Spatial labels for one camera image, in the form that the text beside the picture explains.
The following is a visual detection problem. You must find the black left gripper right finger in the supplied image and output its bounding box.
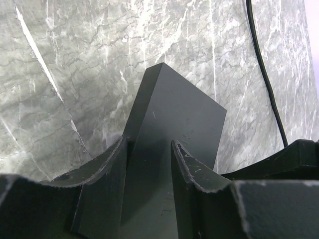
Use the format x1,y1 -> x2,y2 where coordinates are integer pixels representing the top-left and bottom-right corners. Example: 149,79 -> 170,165
171,139 -> 319,239

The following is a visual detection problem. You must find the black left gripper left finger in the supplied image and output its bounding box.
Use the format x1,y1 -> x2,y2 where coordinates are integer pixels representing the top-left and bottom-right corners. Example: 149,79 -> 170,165
0,136 -> 129,239

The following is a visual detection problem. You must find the black network switch box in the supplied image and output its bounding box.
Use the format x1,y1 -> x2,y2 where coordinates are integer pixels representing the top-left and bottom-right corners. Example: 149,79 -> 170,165
120,63 -> 226,239

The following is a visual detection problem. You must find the black ethernet cable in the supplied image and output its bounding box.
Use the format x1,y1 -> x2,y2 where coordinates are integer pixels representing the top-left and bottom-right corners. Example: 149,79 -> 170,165
245,0 -> 289,147

